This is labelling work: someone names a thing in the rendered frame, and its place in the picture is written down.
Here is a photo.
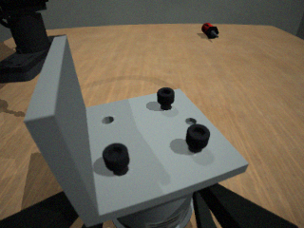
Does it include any dark grey cylinder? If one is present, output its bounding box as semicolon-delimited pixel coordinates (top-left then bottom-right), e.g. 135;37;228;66
112;193;194;228

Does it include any black socket-head screw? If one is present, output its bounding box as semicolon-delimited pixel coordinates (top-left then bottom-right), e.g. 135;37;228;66
157;87;175;110
103;142;130;176
185;123;210;153

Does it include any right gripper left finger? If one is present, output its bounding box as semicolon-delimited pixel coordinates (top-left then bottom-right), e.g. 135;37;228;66
0;191;79;228

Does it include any red screwdriver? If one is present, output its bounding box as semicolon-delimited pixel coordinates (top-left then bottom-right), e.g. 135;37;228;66
201;23;219;39

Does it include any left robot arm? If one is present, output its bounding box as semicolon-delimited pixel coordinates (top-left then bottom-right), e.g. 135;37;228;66
0;0;62;74

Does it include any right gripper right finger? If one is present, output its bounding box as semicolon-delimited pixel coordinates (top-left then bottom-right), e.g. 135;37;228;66
192;183;298;228

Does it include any grey l-shaped metal bracket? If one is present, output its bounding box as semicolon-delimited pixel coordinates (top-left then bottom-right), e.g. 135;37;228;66
24;35;249;227

